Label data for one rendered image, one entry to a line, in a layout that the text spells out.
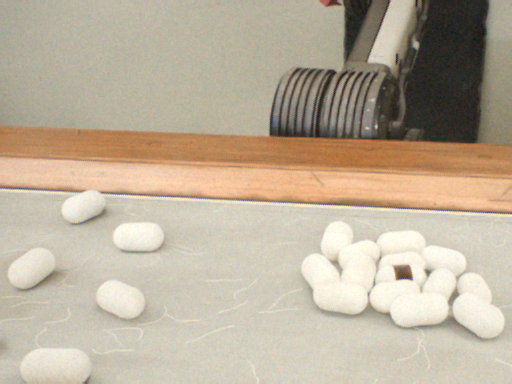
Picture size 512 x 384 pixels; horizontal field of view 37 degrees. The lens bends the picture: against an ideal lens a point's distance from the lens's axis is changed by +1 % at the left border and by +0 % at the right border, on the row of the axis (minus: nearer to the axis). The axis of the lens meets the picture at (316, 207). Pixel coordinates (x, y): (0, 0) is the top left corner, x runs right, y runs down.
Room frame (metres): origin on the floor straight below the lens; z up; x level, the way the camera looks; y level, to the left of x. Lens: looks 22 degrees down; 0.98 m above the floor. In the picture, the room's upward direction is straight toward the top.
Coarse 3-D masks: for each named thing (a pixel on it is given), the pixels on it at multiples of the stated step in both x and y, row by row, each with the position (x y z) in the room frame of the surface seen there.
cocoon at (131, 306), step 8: (112, 280) 0.42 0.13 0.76; (104, 288) 0.41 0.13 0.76; (112, 288) 0.41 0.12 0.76; (120, 288) 0.41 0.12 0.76; (128, 288) 0.41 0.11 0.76; (104, 296) 0.41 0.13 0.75; (112, 296) 0.40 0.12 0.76; (120, 296) 0.40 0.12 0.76; (128, 296) 0.40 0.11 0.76; (136, 296) 0.40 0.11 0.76; (104, 304) 0.40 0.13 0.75; (112, 304) 0.40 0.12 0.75; (120, 304) 0.40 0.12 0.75; (128, 304) 0.40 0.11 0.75; (136, 304) 0.40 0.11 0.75; (144, 304) 0.41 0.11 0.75; (112, 312) 0.40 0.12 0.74; (120, 312) 0.40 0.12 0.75; (128, 312) 0.40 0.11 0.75; (136, 312) 0.40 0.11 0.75
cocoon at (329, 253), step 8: (336, 224) 0.50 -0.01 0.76; (344, 224) 0.50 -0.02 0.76; (328, 232) 0.49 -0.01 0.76; (336, 232) 0.48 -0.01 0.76; (344, 232) 0.49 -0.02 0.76; (352, 232) 0.50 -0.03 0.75; (328, 240) 0.48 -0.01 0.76; (336, 240) 0.48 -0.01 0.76; (344, 240) 0.48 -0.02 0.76; (352, 240) 0.49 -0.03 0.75; (328, 248) 0.47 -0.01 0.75; (336, 248) 0.47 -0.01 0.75; (328, 256) 0.48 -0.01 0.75; (336, 256) 0.47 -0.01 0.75
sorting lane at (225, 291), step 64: (0, 192) 0.62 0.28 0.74; (0, 256) 0.49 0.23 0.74; (64, 256) 0.49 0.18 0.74; (128, 256) 0.49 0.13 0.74; (192, 256) 0.49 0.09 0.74; (256, 256) 0.49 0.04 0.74; (0, 320) 0.40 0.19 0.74; (64, 320) 0.40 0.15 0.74; (128, 320) 0.40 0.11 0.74; (192, 320) 0.40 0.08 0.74; (256, 320) 0.40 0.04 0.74; (320, 320) 0.40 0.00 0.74; (384, 320) 0.40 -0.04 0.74; (448, 320) 0.40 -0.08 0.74
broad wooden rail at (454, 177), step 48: (0, 144) 0.68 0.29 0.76; (48, 144) 0.68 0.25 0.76; (96, 144) 0.68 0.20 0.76; (144, 144) 0.68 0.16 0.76; (192, 144) 0.68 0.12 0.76; (240, 144) 0.68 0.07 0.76; (288, 144) 0.68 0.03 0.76; (336, 144) 0.68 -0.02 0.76; (384, 144) 0.67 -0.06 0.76; (432, 144) 0.67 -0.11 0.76; (480, 144) 0.67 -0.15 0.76; (144, 192) 0.61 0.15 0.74; (192, 192) 0.61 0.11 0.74; (240, 192) 0.60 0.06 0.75; (288, 192) 0.60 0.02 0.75; (336, 192) 0.59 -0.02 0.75; (384, 192) 0.59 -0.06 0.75; (432, 192) 0.58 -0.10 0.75; (480, 192) 0.58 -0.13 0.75
